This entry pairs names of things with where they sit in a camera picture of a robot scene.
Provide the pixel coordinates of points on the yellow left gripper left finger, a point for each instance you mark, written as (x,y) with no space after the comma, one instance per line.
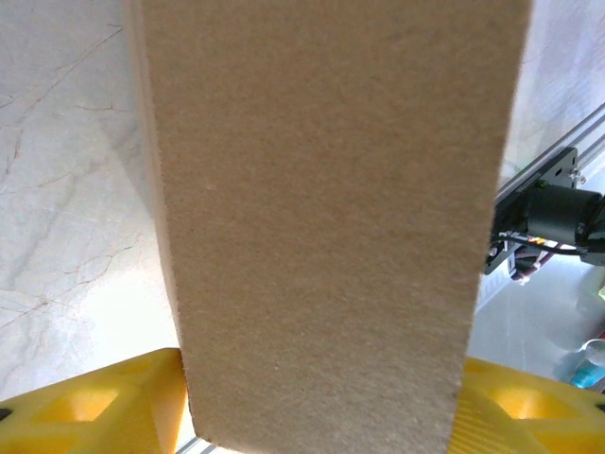
(94,416)

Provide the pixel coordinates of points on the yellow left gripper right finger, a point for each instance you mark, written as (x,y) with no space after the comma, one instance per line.
(520,416)

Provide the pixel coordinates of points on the brown cardboard box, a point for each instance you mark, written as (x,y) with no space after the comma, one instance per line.
(321,213)

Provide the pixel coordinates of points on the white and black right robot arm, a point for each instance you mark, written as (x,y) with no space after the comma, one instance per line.
(558,213)

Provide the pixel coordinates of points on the teal plastic item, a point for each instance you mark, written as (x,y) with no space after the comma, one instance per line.
(591,371)

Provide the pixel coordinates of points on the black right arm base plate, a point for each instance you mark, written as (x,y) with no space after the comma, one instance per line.
(558,163)

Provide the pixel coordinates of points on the long aluminium frame rail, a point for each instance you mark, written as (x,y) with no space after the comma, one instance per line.
(567,137)

